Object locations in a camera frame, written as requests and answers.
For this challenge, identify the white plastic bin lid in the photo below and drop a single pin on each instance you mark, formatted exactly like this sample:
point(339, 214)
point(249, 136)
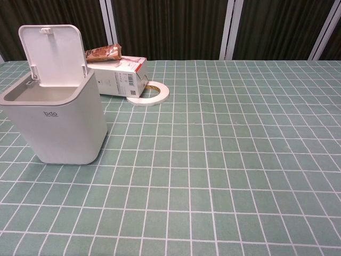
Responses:
point(52, 54)

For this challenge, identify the dark green curtain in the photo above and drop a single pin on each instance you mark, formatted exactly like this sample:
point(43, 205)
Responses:
point(170, 26)

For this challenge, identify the green checked tablecloth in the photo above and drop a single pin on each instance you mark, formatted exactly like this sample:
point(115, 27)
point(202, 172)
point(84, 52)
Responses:
point(202, 165)

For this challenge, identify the brown snack bag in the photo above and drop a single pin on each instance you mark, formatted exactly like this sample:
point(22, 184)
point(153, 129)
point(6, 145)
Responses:
point(105, 52)

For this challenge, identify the white partition frame post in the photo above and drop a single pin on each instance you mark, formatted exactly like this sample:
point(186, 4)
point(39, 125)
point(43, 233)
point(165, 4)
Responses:
point(325, 34)
point(229, 29)
point(109, 24)

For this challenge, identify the white lidded trash bin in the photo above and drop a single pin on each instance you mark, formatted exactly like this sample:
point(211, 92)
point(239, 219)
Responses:
point(64, 125)

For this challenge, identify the white cardboard box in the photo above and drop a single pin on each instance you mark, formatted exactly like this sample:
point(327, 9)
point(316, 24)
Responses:
point(117, 78)

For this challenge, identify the white tape roll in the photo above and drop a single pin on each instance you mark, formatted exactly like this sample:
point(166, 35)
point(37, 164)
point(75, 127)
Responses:
point(160, 94)

